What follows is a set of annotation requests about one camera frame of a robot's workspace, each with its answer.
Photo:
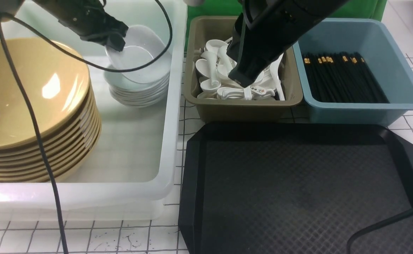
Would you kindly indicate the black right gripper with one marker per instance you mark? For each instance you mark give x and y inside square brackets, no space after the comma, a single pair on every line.
[267,28]

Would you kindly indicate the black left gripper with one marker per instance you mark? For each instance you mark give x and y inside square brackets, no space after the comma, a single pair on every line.
[89,20]

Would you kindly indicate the white square saucer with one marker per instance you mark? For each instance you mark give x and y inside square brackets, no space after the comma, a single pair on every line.
[142,45]

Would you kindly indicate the pile of white soup spoons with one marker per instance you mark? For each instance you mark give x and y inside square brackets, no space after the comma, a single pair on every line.
[214,67]

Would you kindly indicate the olive plastic spoon bin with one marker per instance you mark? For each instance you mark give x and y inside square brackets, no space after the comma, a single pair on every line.
[204,28]

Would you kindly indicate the stack of white saucers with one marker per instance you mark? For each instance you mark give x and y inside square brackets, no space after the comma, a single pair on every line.
[133,94]

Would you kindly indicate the pile of black chopsticks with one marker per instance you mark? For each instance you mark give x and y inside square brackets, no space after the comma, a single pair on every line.
[342,78]

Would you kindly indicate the blue plastic chopstick bin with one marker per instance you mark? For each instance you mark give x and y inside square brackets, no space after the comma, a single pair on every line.
[391,70]

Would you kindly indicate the large white plastic tub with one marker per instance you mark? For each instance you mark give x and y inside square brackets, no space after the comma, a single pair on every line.
[135,157]

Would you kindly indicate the black serving tray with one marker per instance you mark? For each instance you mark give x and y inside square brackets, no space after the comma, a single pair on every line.
[276,188]

